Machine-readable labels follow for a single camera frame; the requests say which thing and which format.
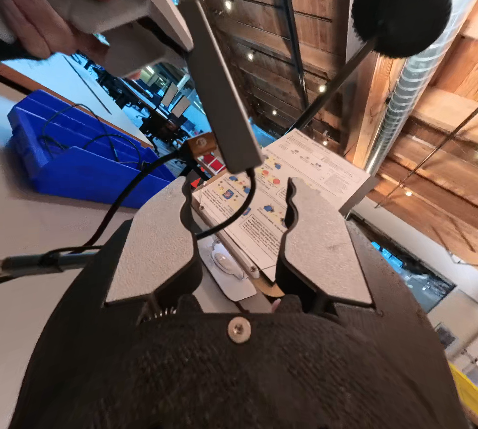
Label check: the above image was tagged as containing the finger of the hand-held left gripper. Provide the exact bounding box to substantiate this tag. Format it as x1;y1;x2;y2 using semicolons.
105;22;186;77
122;0;193;51

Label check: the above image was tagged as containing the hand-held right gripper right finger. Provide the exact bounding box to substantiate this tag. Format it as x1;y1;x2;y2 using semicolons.
276;176;375;306

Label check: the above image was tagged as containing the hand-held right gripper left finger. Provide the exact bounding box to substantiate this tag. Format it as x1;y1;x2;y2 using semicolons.
105;175;204;304

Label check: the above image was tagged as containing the black hub cable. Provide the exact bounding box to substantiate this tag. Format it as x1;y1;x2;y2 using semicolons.
194;168;258;240

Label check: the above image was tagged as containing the dark grey hub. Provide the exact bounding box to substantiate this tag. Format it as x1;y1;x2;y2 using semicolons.
179;0;264;174

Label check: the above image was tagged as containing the grey desk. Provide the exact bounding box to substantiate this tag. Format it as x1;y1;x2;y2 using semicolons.
0;84;284;429

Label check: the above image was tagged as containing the person's left hand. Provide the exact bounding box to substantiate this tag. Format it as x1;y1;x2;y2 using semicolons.
0;0;116;60

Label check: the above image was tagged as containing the row of background office desks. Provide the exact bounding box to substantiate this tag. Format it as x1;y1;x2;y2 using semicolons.
75;52;210;146

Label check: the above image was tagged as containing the printed instruction sheet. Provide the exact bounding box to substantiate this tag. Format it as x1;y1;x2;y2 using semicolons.
192;128;370;282

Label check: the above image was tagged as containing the black framed interior window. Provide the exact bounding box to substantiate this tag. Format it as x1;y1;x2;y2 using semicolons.
347;213;458;314

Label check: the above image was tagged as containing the white plastic package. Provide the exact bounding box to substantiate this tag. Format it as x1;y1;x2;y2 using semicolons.
198;237;258;303

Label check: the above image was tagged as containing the blue plastic bin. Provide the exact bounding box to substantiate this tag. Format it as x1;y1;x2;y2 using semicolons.
7;89;176;209

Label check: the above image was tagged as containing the black ceiling light track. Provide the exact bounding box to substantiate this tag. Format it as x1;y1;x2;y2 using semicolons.
273;0;310;108

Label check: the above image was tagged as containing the black metal rod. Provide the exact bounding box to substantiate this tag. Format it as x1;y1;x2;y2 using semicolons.
0;248;103;282

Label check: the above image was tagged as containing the yellow object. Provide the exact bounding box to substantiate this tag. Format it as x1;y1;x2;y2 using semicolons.
448;362;478;418

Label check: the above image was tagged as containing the black fuzzy microphone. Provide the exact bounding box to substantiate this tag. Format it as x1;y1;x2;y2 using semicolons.
286;0;452;135

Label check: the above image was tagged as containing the thin black cable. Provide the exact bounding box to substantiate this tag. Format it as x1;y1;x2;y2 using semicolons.
40;104;150;172

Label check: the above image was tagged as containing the black cable with metal plug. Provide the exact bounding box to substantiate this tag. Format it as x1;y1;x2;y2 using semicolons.
71;133;218;254

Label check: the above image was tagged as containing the silver ventilation duct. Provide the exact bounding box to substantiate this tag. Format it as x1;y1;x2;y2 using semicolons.
364;0;478;176

